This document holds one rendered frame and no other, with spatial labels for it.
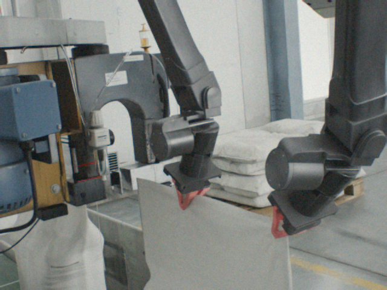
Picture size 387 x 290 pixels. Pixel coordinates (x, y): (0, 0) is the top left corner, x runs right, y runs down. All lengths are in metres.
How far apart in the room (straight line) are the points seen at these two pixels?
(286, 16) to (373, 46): 6.29
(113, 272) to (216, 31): 4.82
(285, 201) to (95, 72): 0.61
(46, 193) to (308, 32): 6.74
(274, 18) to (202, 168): 6.23
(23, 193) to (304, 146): 0.51
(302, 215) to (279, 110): 6.47
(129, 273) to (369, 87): 1.53
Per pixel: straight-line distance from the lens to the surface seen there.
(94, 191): 1.30
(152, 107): 1.37
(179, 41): 0.99
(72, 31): 1.21
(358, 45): 0.69
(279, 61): 7.21
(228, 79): 6.80
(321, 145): 0.77
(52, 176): 1.27
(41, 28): 1.10
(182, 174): 1.08
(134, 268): 2.07
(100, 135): 1.24
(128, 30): 6.03
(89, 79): 1.28
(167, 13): 0.98
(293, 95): 7.04
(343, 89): 0.72
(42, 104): 0.97
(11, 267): 2.90
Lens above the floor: 1.34
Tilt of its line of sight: 10 degrees down
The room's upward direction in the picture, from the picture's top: 5 degrees counter-clockwise
